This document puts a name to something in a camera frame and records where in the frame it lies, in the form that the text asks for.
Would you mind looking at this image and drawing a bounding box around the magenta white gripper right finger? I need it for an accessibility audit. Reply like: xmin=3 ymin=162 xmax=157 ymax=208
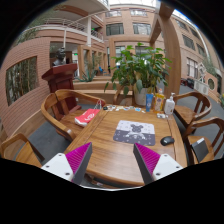
xmin=133 ymin=143 xmax=182 ymax=185

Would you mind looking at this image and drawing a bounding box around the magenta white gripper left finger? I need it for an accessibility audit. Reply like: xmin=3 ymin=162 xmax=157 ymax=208
xmin=42 ymin=142 xmax=92 ymax=185

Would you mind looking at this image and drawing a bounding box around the black computer mouse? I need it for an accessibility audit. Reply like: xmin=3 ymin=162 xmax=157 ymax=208
xmin=160 ymin=136 xmax=175 ymax=146

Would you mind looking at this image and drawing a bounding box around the grey cartoon mouse pad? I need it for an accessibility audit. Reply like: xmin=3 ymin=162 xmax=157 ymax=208
xmin=113 ymin=120 xmax=155 ymax=146

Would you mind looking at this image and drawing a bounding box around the red white bag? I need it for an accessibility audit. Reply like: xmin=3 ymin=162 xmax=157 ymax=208
xmin=75 ymin=100 xmax=102 ymax=127

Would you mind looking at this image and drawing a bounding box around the dark notebook on chair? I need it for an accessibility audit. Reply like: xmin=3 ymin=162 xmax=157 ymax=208
xmin=191 ymin=138 xmax=209 ymax=162

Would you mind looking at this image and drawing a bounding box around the small white box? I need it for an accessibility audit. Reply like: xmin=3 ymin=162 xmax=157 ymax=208
xmin=157 ymin=113 xmax=166 ymax=119

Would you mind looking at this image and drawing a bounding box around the wooden chair left near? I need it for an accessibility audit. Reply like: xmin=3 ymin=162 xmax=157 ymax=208
xmin=0 ymin=133 xmax=44 ymax=167

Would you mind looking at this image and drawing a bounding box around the wooden chair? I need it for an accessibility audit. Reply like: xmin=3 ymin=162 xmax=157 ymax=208
xmin=174 ymin=91 xmax=212 ymax=128
xmin=182 ymin=117 xmax=224 ymax=165
xmin=0 ymin=133 xmax=44 ymax=167

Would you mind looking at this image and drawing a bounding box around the wooden armchair left far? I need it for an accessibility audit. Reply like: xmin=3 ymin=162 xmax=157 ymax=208
xmin=41 ymin=89 xmax=106 ymax=142

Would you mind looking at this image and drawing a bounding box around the white pump bottle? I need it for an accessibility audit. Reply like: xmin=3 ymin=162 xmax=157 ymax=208
xmin=164 ymin=94 xmax=175 ymax=115

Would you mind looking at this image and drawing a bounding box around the wooden chair right near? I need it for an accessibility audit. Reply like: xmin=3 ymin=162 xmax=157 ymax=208
xmin=182 ymin=117 xmax=224 ymax=165

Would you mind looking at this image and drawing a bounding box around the yellow liquid bottle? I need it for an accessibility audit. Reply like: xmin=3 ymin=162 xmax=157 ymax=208
xmin=154 ymin=89 xmax=165 ymax=112

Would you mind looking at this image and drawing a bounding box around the white plant pot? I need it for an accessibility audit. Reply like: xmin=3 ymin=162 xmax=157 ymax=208
xmin=134 ymin=88 xmax=150 ymax=106

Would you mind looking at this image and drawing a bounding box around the blue tube bottle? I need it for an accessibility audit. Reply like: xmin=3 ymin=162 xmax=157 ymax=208
xmin=146 ymin=94 xmax=154 ymax=112

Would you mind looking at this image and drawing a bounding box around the wooden chair right far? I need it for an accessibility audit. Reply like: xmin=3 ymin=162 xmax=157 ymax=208
xmin=174 ymin=91 xmax=212 ymax=128

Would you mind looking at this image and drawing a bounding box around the red wooden podium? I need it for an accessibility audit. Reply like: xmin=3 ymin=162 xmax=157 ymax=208
xmin=42 ymin=64 xmax=77 ymax=118

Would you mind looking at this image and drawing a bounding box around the green potted plant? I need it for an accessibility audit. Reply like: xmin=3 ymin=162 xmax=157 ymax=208
xmin=104 ymin=45 xmax=171 ymax=96

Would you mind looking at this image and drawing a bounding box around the dark bust statue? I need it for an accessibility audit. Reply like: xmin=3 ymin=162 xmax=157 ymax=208
xmin=52 ymin=47 xmax=66 ymax=66

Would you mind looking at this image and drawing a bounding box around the wooden pillar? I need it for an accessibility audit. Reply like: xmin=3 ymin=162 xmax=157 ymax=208
xmin=149 ymin=0 xmax=181 ymax=97

